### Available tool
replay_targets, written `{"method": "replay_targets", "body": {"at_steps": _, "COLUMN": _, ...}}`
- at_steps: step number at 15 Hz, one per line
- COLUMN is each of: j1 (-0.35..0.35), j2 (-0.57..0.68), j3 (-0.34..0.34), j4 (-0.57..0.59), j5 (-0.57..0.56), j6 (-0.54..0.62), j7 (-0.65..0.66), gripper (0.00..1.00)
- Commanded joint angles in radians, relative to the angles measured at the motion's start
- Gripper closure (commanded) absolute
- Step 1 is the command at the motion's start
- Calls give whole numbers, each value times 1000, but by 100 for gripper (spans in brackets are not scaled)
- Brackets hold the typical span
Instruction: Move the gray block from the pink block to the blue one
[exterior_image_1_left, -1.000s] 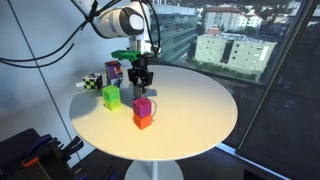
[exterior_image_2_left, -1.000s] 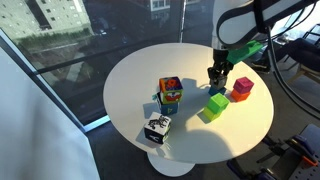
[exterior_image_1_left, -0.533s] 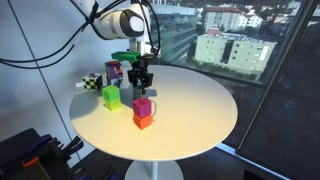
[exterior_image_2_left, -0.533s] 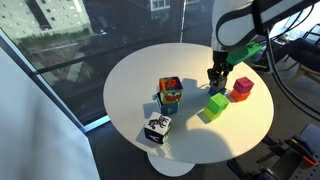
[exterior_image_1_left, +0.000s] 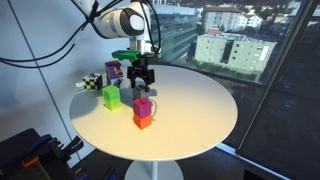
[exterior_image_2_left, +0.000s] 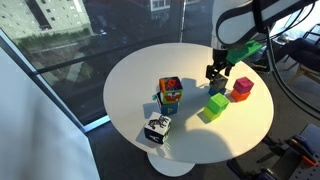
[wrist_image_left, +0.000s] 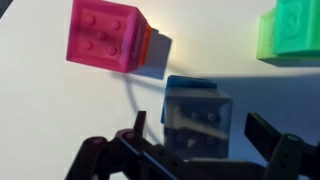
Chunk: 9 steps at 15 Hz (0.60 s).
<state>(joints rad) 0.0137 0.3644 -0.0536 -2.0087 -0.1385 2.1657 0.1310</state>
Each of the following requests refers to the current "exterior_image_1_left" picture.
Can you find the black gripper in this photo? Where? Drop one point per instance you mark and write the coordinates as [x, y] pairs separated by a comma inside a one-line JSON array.
[[140, 70]]

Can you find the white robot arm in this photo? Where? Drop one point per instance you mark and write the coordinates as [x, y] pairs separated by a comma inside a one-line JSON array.
[[116, 21]]

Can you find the pink toy block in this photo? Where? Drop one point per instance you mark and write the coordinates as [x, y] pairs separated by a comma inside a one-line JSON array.
[[142, 107]]

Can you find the dark green toy block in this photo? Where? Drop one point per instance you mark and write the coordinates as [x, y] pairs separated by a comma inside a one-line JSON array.
[[111, 93]]

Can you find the orange toy block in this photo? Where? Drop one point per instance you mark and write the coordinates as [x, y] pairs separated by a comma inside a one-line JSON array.
[[142, 122]]

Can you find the purple white printed cube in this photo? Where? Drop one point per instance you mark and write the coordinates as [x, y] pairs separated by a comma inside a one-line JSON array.
[[114, 71]]

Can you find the black yellow checkered cube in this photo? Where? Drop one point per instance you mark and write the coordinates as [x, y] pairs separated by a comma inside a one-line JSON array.
[[92, 82]]

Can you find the small white tag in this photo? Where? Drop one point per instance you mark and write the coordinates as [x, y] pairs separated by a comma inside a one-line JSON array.
[[79, 84]]

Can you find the gray glass office building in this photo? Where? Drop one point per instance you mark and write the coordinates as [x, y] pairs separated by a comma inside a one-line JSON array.
[[176, 30]]

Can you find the black spring clamp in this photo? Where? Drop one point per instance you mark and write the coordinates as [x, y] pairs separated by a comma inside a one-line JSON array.
[[74, 146]]

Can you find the beige flat roof building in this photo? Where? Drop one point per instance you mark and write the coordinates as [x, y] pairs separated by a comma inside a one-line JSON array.
[[233, 51]]

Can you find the dark blue tool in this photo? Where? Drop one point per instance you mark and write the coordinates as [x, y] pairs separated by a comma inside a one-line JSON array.
[[80, 175]]

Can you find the white building red roof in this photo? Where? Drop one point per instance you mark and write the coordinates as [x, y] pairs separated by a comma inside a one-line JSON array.
[[226, 18]]

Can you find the pale floor edge strip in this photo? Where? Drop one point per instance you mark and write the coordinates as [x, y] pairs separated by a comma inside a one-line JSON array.
[[240, 156]]

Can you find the black tool case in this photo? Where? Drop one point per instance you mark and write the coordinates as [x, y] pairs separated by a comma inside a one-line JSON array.
[[20, 153]]

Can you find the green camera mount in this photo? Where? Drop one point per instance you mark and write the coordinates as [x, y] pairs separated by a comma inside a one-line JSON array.
[[126, 55]]

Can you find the white table pedestal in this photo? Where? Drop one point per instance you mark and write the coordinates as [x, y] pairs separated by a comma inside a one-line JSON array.
[[153, 171]]

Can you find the black slanted window post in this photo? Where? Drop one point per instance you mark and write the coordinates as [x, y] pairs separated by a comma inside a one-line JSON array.
[[283, 66]]

